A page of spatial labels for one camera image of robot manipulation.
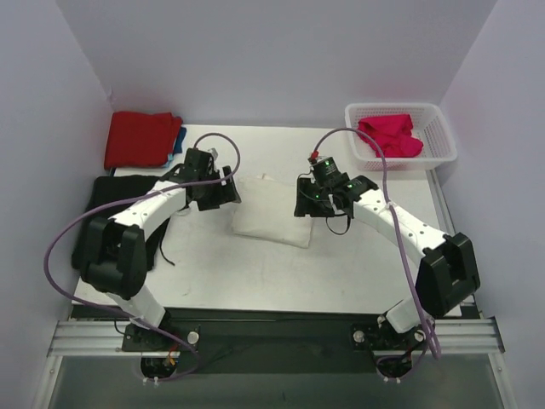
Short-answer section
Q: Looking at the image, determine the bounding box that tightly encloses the white plastic basket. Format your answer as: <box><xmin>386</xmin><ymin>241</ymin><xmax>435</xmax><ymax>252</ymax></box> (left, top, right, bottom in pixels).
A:
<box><xmin>344</xmin><ymin>102</ymin><xmax>457</xmax><ymax>170</ymax></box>

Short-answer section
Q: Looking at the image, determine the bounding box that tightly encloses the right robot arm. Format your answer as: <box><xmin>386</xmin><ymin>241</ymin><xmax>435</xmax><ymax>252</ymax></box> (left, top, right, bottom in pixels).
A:
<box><xmin>294</xmin><ymin>154</ymin><xmax>480</xmax><ymax>348</ymax></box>

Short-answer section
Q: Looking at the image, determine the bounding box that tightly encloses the pink crumpled t shirt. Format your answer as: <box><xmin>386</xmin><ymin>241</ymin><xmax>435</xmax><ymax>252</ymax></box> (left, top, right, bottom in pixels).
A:
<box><xmin>358</xmin><ymin>113</ymin><xmax>423</xmax><ymax>158</ymax></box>

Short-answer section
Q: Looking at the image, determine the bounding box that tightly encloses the black t shirt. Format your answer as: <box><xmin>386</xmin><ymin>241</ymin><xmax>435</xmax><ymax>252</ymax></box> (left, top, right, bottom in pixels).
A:
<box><xmin>70</xmin><ymin>174</ymin><xmax>175</xmax><ymax>272</ymax></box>

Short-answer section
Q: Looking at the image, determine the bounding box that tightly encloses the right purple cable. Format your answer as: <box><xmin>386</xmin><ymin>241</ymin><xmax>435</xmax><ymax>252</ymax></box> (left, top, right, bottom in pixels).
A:
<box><xmin>310</xmin><ymin>127</ymin><xmax>442</xmax><ymax>383</ymax></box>

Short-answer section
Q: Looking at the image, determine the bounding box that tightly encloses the folded red t shirt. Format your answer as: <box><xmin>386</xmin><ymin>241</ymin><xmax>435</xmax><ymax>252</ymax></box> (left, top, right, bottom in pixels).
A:
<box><xmin>103</xmin><ymin>111</ymin><xmax>182</xmax><ymax>170</ymax></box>

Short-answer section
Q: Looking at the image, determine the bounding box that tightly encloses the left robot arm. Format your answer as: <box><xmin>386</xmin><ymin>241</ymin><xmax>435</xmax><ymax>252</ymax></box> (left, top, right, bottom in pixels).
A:
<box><xmin>80</xmin><ymin>147</ymin><xmax>241</xmax><ymax>351</ymax></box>

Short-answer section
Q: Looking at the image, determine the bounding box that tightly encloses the purple cable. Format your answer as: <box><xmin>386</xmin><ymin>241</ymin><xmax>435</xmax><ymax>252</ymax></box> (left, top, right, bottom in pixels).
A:
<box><xmin>310</xmin><ymin>127</ymin><xmax>442</xmax><ymax>383</ymax></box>
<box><xmin>43</xmin><ymin>132</ymin><xmax>243</xmax><ymax>383</ymax></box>

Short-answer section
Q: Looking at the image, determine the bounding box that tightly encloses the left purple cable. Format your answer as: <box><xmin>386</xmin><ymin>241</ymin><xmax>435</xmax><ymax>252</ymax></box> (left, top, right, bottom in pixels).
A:
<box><xmin>43</xmin><ymin>132</ymin><xmax>243</xmax><ymax>383</ymax></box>

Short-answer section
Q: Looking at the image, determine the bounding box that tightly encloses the aluminium mounting rail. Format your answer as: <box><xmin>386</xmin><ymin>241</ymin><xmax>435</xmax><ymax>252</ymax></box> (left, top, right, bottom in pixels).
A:
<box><xmin>48</xmin><ymin>320</ymin><xmax>505</xmax><ymax>357</ymax></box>

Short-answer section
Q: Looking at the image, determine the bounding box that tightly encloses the folded blue t shirt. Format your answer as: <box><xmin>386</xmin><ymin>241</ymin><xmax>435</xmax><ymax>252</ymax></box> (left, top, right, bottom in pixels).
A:
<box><xmin>164</xmin><ymin>127</ymin><xmax>186</xmax><ymax>167</ymax></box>

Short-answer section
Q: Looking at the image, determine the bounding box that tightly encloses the cream white t shirt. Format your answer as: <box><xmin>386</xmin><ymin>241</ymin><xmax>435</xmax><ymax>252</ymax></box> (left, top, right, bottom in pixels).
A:
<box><xmin>232</xmin><ymin>176</ymin><xmax>313</xmax><ymax>249</ymax></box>

